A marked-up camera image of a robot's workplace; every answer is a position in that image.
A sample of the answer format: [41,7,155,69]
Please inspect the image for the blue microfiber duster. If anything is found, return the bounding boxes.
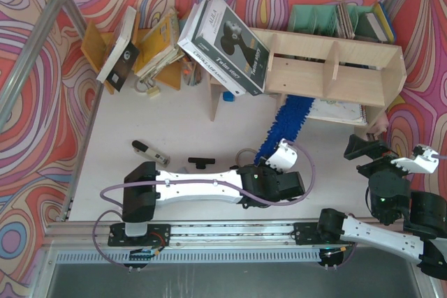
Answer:
[254,95,314,165]

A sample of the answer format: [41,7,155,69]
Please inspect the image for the masking tape roll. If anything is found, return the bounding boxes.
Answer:
[235,148,257,167]

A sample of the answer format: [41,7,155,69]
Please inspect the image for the black T-shaped plastic part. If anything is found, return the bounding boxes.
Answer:
[188,157,216,170]

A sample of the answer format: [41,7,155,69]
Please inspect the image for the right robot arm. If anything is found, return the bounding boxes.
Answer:
[316,135,446,280]

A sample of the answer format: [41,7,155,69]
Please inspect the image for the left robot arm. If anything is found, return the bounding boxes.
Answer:
[122,140,305,238]

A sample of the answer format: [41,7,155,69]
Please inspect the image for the light wooden bookshelf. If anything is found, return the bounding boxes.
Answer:
[207,27,407,144]

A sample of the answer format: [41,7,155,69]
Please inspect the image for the spiral bound drawing notebook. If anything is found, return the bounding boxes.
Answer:
[308,99,367,126]

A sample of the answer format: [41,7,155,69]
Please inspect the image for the blue pencil sharpener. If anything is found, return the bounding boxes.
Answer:
[222,91,235,102]

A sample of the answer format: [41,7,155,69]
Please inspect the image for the pen cup with pencils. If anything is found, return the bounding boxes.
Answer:
[181,57,202,87]

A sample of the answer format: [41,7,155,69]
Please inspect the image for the blue yellow book in organizer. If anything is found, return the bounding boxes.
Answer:
[365,2,397,44]

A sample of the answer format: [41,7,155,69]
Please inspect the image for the green desk organizer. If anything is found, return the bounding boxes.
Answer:
[287,3,390,44]

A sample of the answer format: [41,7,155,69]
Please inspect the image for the yellow books stack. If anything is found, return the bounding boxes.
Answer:
[134,7,184,82]

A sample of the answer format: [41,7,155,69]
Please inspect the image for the white black leaning book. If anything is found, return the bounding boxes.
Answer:
[96,6,140,92]

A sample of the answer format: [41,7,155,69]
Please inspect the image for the orange wooden book stand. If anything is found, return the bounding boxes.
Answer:
[81,11,181,94]

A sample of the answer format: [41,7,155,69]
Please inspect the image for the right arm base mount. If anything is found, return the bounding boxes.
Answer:
[291,221,353,246]

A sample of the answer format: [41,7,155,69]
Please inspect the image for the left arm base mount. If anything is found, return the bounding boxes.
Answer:
[108,223,171,247]

